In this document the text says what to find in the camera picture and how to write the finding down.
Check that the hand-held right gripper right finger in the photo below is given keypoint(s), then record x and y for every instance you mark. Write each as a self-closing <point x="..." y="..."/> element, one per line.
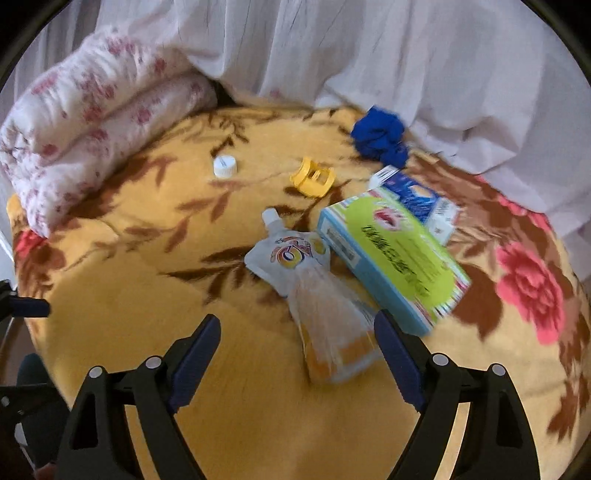
<point x="399" y="364"/>

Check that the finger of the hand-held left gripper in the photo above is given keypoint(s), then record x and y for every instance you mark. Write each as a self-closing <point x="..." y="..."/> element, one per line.
<point x="30" y="308"/>
<point x="27" y="400"/>

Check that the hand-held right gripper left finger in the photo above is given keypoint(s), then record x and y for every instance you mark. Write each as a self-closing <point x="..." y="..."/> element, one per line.
<point x="196" y="364"/>

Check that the orange spouted drink pouch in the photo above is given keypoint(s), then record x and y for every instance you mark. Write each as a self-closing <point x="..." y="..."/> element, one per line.
<point x="318" y="300"/>

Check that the yellow floral plush blanket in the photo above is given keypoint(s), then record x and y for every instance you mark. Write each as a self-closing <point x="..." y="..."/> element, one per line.
<point x="161" y="286"/>

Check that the green and blue flat box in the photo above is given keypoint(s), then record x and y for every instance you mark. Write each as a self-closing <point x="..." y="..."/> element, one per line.
<point x="397" y="249"/>

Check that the blue and white small box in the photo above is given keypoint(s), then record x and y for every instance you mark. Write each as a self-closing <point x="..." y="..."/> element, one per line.
<point x="415" y="194"/>

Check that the folded pink floral quilt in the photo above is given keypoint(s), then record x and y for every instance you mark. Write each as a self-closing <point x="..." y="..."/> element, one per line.
<point x="83" y="120"/>

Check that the white bottle cap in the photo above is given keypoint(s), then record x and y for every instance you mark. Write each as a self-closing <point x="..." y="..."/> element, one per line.
<point x="225" y="167"/>

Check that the yellow plastic clip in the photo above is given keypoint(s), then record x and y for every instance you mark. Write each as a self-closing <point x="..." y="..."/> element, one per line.
<point x="304" y="177"/>

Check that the crumpled blue cloth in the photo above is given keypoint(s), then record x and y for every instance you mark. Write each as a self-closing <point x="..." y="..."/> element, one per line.
<point x="376" y="134"/>

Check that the white sheer petal-print curtain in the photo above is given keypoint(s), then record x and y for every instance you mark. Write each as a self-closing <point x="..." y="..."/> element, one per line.
<point x="369" y="55"/>

